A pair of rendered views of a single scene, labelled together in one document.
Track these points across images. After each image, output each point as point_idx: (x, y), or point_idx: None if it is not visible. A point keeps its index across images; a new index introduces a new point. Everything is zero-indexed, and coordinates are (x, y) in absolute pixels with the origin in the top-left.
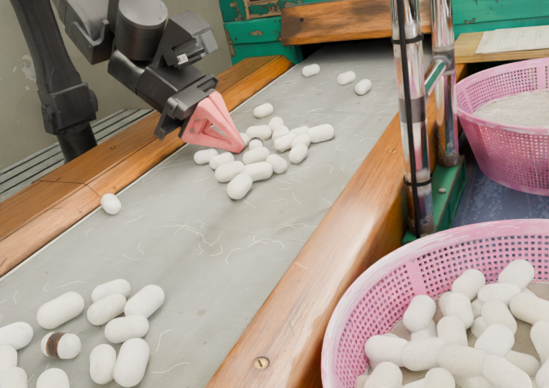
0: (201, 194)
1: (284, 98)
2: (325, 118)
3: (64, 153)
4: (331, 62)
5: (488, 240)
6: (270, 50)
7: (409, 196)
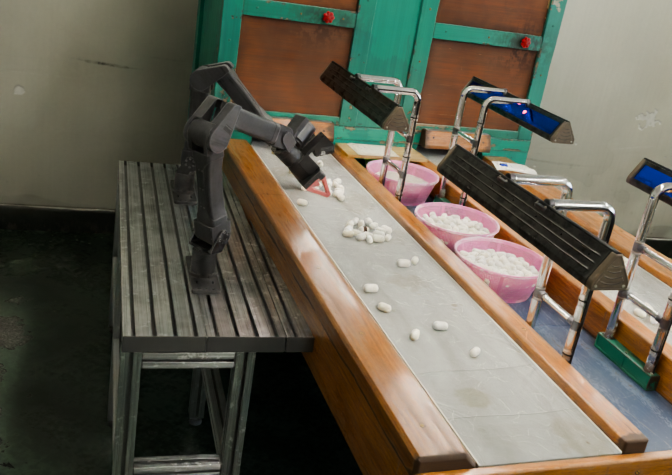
0: (325, 200)
1: (284, 165)
2: None
3: (182, 185)
4: (271, 147)
5: (426, 207)
6: (237, 136)
7: (397, 199)
